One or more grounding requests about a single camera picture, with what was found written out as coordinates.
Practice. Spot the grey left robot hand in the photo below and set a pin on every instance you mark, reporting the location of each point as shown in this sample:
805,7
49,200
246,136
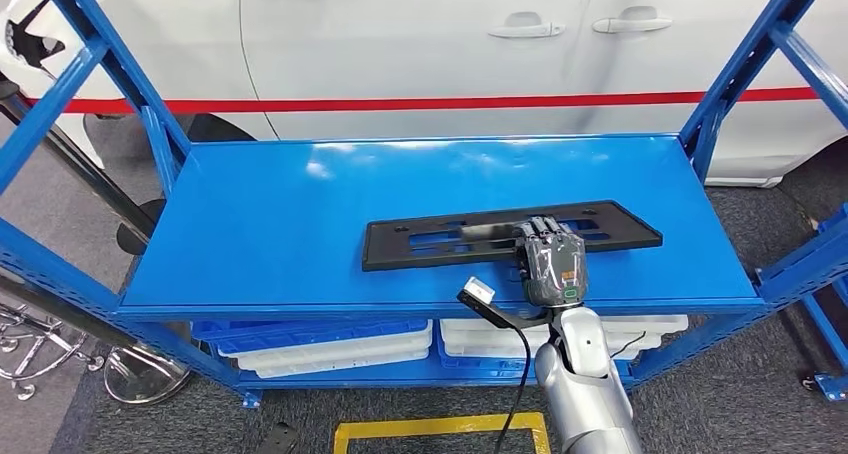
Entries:
278,441

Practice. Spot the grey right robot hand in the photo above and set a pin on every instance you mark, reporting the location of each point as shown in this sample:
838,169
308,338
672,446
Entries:
553,265

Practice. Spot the black plastic mounting plate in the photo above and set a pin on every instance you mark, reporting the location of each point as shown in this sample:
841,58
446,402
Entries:
397,246

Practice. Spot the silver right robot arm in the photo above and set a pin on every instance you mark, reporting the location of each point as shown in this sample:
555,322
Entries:
583,398

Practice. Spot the blue metal shelf rack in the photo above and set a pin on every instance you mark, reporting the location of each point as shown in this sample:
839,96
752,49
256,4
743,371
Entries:
831,385
397,179

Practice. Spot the white plastic bin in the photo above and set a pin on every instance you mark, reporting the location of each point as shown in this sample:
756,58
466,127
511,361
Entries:
490,326
331,370
484,342
331,355
477,353

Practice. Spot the white car red stripe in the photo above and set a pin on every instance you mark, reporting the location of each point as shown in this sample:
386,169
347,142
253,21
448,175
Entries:
397,53

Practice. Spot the black seat chrome stool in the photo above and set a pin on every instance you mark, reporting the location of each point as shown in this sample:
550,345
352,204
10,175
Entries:
20,390

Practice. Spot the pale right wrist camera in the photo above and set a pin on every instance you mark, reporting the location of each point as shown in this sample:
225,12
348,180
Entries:
478,290

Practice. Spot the chrome stanchion post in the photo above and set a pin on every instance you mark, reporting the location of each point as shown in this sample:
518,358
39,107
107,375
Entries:
146,378

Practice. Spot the black stanchion post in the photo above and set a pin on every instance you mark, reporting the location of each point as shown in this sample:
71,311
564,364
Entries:
142,222

